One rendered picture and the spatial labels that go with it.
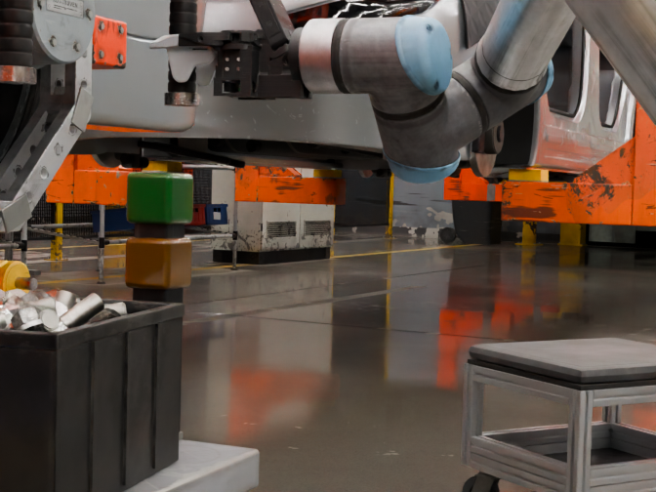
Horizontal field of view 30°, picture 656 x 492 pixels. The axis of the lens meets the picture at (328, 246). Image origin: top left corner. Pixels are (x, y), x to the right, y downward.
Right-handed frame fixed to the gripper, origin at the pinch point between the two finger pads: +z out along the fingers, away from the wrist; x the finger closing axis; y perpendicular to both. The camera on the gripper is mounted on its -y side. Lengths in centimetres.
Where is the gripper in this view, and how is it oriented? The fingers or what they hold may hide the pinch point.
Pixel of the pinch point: (168, 42)
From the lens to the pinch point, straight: 161.1
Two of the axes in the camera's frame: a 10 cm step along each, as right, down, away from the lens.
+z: -9.2, -0.5, 3.9
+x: 3.9, -0.4, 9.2
